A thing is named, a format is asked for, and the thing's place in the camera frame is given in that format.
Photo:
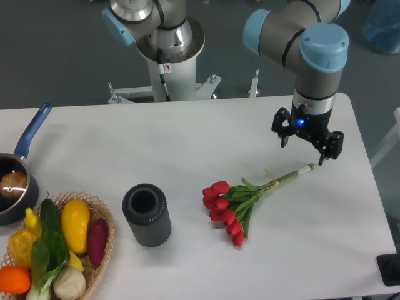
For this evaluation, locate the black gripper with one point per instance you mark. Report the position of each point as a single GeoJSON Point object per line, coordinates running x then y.
{"type": "Point", "coordinates": [313, 128]}

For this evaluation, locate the red tulip bouquet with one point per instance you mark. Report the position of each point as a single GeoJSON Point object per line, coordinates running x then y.
{"type": "Point", "coordinates": [233, 205]}

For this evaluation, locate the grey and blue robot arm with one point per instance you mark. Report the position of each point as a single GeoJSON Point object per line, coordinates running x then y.
{"type": "Point", "coordinates": [302, 38]}

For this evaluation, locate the blue transparent container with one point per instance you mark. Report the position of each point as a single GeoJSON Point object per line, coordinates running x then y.
{"type": "Point", "coordinates": [381, 30]}

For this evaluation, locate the black device at edge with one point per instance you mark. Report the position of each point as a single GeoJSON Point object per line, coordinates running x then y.
{"type": "Point", "coordinates": [388, 265]}

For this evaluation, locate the dark grey ribbed vase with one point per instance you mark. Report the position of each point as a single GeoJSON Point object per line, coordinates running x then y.
{"type": "Point", "coordinates": [146, 210]}

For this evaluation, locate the purple sweet potato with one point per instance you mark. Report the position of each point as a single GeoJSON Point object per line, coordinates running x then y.
{"type": "Point", "coordinates": [97, 240]}

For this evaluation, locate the yellow banana piece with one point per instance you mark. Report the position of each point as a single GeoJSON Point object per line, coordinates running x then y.
{"type": "Point", "coordinates": [75, 262]}

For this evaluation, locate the dark green cucumber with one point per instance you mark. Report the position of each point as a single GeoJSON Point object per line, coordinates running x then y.
{"type": "Point", "coordinates": [49, 216]}

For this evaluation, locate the beige garlic bulb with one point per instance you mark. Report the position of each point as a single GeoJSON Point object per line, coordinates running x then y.
{"type": "Point", "coordinates": [69, 284]}

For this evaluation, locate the green bok choy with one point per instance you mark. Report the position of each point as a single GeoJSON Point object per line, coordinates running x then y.
{"type": "Point", "coordinates": [49, 255]}

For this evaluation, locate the yellow bell pepper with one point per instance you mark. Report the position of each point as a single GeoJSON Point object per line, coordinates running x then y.
{"type": "Point", "coordinates": [20, 246]}

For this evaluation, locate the orange fruit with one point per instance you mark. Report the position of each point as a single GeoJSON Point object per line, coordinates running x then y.
{"type": "Point", "coordinates": [15, 279]}

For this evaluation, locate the white frame at right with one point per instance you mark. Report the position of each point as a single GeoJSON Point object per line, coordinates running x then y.
{"type": "Point", "coordinates": [386, 143]}

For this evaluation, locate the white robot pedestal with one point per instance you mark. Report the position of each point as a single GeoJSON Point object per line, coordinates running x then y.
{"type": "Point", "coordinates": [171, 57]}

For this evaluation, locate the blue handled saucepan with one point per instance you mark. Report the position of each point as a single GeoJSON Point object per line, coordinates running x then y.
{"type": "Point", "coordinates": [19, 188]}

